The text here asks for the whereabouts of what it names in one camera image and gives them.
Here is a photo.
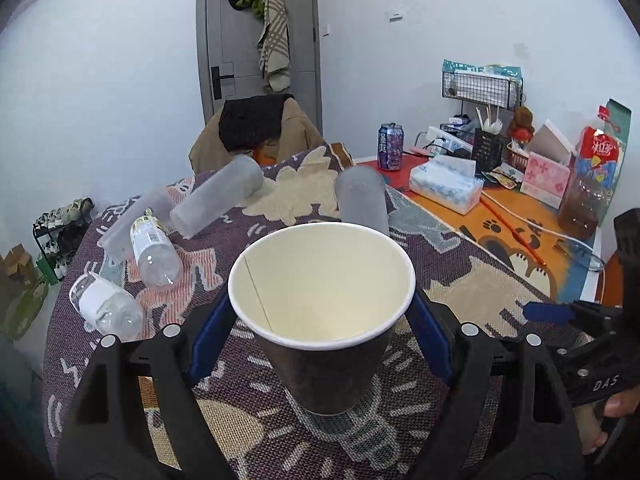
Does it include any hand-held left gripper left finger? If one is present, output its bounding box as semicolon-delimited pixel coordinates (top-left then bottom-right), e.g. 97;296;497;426
57;292;237;480

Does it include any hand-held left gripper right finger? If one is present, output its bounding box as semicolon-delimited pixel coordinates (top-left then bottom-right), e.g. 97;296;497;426
406;290;586;480

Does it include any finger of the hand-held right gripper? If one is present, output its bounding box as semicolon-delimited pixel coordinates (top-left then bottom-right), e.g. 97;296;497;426
522;300;623;343

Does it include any brown paper cup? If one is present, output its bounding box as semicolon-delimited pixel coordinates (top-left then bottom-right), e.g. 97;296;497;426
227;222;417;416

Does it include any frosted plastic cup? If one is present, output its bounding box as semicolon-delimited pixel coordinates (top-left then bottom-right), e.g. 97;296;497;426
333;166;391;237
97;185;175;265
169;154;265;240

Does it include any person's right hand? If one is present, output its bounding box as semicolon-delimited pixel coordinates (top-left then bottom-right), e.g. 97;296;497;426
572;387;640;456

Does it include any printed blanket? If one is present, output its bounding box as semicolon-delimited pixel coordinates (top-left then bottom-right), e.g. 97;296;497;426
42;142;571;480

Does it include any orange cartoon desk mat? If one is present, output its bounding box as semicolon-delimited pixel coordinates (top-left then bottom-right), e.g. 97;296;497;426
357;152;601;302

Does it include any orange stick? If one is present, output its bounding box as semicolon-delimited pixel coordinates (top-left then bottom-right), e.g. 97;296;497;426
480;195;548;267

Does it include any yellow label water bottle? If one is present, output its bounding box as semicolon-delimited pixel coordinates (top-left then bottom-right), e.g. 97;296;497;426
129;208;182;288

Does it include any white label water bottle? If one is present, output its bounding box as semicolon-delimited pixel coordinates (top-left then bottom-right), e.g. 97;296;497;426
69;272;145;342

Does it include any pink flower box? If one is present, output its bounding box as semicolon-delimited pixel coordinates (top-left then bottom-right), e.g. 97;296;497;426
520;151;572;209

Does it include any large red label bottle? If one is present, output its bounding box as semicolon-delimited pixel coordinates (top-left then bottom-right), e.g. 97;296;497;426
557;107;628;241

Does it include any green snack packet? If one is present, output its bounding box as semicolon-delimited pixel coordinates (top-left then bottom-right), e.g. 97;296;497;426
482;164;526;191

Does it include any tissue pack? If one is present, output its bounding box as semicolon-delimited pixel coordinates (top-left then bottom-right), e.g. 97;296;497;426
409;155;485;215

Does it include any white carton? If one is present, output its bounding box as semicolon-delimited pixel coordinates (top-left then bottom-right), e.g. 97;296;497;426
530;119;576;166

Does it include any black mesh pen holder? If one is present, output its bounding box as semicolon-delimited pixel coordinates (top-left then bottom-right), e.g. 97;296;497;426
472;127;511;173

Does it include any black shoe rack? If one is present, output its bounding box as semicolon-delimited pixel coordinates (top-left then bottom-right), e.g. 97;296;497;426
32;197;96;281

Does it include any green bag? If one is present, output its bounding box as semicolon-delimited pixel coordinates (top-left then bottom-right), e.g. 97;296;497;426
0;277;51;341

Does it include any brown plush toy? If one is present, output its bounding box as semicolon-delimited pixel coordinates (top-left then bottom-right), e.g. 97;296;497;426
509;106;536;142

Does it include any purple soda can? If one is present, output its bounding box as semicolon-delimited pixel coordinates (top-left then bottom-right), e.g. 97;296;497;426
376;122;405;171

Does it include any white power strip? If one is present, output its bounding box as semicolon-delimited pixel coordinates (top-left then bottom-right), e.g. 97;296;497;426
414;126;473;157

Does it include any cardboard box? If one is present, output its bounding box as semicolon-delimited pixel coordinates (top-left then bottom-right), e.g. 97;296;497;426
0;244;38;286

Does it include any green box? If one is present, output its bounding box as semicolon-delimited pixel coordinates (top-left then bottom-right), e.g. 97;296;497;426
597;99;632;161

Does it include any black cloth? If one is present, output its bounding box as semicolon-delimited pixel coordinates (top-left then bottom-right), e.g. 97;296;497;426
218;94;294;153

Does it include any teal packet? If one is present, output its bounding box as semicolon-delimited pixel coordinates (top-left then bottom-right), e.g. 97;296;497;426
442;59;522;82

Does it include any grey door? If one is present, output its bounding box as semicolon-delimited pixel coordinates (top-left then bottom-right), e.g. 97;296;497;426
196;0;323;136

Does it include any plaid towel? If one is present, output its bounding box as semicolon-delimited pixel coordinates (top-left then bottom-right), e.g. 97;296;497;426
257;0;292;93

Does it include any white cable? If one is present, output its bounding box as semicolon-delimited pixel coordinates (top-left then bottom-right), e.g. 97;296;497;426
480;192;607;272

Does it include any black wire basket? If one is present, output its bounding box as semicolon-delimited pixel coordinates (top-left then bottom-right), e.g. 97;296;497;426
440;70;525;111

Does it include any black door lock handle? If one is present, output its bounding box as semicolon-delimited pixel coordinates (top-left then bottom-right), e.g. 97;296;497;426
211;65;236;100

